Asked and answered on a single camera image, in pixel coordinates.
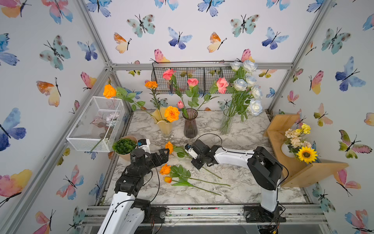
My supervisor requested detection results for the orange rose flower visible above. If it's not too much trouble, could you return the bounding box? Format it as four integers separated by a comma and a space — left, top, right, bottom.
165, 141, 223, 179
103, 84, 163, 122

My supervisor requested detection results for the orange ranunculus flower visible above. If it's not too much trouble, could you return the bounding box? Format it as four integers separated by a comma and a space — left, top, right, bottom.
160, 164, 230, 187

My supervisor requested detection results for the orange tulip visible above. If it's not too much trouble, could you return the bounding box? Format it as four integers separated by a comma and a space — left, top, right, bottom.
164, 176, 220, 196

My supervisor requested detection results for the orange marigold stem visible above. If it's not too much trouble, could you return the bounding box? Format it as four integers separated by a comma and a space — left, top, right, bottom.
164, 106, 180, 123

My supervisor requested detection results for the pink tulip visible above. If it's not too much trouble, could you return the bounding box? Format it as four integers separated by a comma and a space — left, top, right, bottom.
177, 100, 189, 119

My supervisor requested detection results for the pink rose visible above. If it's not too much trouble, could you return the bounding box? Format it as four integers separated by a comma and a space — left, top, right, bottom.
197, 78, 229, 111

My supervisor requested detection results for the pink rose pair stem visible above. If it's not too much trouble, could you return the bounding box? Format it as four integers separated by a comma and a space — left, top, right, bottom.
163, 69, 199, 108

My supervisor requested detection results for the small white rose stem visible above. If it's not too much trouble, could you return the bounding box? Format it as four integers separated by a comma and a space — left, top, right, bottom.
241, 60, 258, 75

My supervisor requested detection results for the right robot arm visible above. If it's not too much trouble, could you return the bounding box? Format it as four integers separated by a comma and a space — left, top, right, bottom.
185, 139, 283, 213

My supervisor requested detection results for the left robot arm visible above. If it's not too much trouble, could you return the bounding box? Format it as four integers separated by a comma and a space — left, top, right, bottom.
98, 149, 169, 234

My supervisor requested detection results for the purple glass vase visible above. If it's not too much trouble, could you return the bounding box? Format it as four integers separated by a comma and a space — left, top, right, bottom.
183, 108, 198, 138

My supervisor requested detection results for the potted green succulent plant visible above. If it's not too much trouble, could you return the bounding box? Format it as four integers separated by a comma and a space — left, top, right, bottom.
113, 136, 138, 161

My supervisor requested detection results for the yellow ruffled vase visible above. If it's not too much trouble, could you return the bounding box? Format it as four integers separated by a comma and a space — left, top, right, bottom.
152, 107, 173, 136

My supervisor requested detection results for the clear glass vase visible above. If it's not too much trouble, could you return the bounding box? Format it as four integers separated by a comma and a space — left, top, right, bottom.
220, 108, 235, 134

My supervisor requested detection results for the sunflower bouquet in vase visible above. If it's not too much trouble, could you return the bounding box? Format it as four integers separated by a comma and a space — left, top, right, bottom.
281, 123, 318, 164

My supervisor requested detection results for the wooden corner shelf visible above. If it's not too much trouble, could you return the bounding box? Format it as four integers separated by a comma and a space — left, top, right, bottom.
264, 114, 349, 187

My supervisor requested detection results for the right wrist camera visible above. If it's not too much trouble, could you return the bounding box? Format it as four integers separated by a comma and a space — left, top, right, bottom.
185, 145, 198, 159

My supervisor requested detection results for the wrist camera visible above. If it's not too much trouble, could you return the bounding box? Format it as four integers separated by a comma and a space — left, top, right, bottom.
185, 145, 198, 159
137, 139, 151, 153

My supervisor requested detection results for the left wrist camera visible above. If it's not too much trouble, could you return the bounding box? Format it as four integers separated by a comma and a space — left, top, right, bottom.
137, 139, 151, 153

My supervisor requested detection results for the white mesh wall basket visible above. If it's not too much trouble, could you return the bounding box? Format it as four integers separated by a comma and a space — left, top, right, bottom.
66, 96, 126, 153

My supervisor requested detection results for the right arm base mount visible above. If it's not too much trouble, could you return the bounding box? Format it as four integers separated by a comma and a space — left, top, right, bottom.
243, 204, 286, 223

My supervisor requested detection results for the black wire wall basket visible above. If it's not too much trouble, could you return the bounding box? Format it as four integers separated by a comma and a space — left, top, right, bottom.
151, 60, 238, 95

